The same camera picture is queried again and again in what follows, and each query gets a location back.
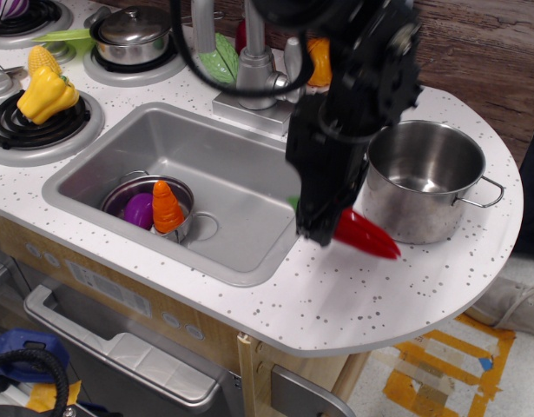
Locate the silver toy faucet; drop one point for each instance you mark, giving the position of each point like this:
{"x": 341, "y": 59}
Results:
{"x": 256, "y": 70}

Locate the front left stove burner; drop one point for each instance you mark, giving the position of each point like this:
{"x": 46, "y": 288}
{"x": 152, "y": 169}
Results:
{"x": 26, "y": 144}

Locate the grey toy oven door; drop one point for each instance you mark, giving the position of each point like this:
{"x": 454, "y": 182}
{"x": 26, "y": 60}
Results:
{"x": 128, "y": 368}

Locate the purple white toy onion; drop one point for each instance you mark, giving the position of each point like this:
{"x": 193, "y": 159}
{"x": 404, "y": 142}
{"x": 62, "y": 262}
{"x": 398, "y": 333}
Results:
{"x": 13, "y": 8}

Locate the red toy behind faucet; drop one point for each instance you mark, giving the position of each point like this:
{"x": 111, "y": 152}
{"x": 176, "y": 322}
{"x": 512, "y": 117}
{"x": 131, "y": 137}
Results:
{"x": 240, "y": 40}

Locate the yellow toy corn cob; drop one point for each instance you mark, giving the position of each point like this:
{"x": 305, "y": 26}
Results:
{"x": 40, "y": 56}

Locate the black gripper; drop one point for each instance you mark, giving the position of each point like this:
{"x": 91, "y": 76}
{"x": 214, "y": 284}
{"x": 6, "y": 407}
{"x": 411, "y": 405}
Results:
{"x": 326, "y": 143}

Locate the metal utensil at left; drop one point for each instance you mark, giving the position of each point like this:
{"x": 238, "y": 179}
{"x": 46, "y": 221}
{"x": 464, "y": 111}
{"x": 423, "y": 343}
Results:
{"x": 9, "y": 85}

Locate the purple toy eggplant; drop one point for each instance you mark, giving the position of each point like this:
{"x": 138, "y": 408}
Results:
{"x": 139, "y": 211}

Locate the orange toy pumpkin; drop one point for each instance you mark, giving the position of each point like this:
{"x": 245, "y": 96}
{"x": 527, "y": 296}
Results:
{"x": 319, "y": 52}

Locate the back right stove burner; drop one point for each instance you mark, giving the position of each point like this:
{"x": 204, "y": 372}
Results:
{"x": 130, "y": 76}

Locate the grey toy sink basin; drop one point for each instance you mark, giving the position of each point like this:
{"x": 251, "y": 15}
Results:
{"x": 241, "y": 223}

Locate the orange toy carrot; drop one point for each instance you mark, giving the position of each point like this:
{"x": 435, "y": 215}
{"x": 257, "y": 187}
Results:
{"x": 167, "y": 212}

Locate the red toy chili pepper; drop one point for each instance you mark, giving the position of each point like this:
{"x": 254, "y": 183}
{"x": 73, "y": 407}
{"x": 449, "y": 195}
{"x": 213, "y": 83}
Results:
{"x": 356, "y": 231}

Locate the white shoe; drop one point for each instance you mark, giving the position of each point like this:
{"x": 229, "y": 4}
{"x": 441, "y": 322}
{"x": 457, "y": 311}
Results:
{"x": 507, "y": 304}

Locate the blue object lower left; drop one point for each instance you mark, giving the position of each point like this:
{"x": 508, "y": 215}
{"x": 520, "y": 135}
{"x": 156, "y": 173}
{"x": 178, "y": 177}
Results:
{"x": 21, "y": 353}

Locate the yellow toy bell pepper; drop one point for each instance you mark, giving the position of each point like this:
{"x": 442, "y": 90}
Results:
{"x": 48, "y": 94}

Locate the large steel pot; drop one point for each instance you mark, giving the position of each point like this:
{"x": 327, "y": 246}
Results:
{"x": 420, "y": 179}

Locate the stove burner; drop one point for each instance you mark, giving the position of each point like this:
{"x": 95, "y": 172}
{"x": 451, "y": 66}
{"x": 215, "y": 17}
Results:
{"x": 41, "y": 18}
{"x": 130, "y": 76}
{"x": 26, "y": 144}

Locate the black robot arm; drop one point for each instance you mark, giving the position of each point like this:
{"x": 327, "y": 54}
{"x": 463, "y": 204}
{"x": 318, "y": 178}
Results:
{"x": 375, "y": 79}

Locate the small lidded steel pot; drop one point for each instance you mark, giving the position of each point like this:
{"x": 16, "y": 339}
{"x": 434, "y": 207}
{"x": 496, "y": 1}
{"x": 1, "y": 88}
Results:
{"x": 132, "y": 36}

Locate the back left stove burner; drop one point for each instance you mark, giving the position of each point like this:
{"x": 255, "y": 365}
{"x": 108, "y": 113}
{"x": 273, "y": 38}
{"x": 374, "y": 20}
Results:
{"x": 41, "y": 18}

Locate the green toy cabbage leaf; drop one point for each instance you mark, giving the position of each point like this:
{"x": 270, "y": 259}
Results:
{"x": 222, "y": 64}

